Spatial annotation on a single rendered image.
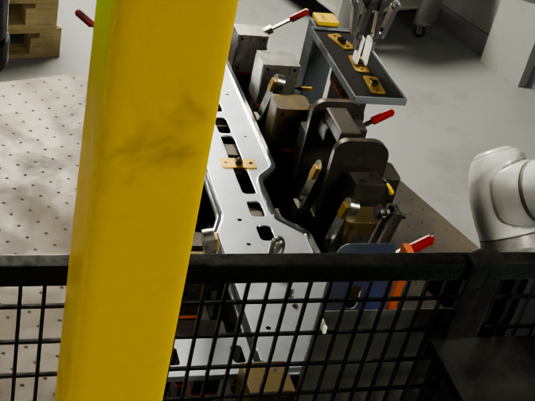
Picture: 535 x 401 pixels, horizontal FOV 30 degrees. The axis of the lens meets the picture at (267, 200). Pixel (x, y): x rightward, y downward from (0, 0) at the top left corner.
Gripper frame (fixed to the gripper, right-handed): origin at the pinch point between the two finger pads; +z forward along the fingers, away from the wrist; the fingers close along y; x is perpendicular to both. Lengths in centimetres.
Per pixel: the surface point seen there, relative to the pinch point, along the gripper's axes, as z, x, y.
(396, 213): -1, 72, 12
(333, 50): 4.1, -6.6, 5.2
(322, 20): 4.1, -24.4, 4.2
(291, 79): 12.9, -5.6, 14.6
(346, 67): 4.1, 2.1, 3.7
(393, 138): 120, -162, -88
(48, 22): 101, -208, 71
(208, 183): 20, 33, 40
